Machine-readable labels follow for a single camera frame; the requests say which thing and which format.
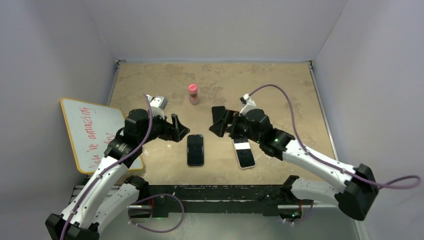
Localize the black mounting rail base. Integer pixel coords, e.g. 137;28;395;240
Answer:
135;184;312;218

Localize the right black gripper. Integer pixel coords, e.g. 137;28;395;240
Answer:
210;109;263;144

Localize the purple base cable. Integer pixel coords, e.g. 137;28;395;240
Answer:
127;193;185;234
281;201;315;227

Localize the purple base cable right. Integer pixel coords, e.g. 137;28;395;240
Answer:
281;201;315;227

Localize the black phone case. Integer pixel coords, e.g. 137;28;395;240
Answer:
186;134;205;168

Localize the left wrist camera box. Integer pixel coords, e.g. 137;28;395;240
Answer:
146;94;169;120

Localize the pink capped small bottle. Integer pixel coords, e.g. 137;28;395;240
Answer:
188;83;199;105

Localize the purple edged smartphone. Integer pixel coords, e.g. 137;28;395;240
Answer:
211;106;228;127

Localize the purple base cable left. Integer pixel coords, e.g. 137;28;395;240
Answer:
127;193;185;234

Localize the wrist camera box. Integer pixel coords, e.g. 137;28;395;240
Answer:
146;94;169;120
239;93;257;116

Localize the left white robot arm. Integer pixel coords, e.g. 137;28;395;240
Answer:
45;109;190;240

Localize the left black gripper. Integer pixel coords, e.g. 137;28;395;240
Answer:
139;109;189;145

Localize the yellow framed whiteboard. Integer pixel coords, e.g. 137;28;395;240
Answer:
60;97;125;175

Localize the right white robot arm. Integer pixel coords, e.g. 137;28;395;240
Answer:
209;106;379;221

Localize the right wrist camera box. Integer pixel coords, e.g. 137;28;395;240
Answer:
239;93;257;116

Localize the beige cased smartphone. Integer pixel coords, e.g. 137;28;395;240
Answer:
233;138;256;170

